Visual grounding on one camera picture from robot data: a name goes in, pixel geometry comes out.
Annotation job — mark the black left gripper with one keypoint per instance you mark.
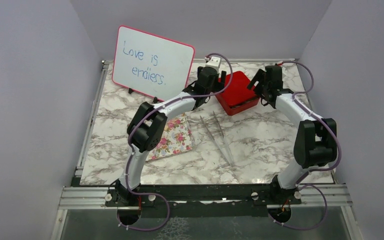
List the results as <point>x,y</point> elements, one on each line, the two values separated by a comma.
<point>218,85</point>

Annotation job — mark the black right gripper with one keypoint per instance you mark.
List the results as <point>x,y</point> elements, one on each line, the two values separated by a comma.
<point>258,76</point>

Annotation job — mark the red tin lid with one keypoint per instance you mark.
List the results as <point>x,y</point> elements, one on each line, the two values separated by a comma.
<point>237,94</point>

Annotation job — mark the red square tin box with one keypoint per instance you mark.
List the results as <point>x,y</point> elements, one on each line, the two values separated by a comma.
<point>241,107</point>

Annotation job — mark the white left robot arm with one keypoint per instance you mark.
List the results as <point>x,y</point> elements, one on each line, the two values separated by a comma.
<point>147,126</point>

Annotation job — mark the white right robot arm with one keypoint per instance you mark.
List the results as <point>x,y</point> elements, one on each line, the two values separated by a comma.
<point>316,144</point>

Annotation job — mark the pink framed whiteboard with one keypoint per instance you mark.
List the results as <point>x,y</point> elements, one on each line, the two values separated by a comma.
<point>151,65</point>

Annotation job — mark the floral tray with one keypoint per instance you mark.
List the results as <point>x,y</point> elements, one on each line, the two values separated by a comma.
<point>176,139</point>

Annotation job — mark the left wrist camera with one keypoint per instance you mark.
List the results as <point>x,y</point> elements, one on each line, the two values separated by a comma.
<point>213,62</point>

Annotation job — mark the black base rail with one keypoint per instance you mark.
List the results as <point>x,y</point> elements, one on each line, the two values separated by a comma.
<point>183,200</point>

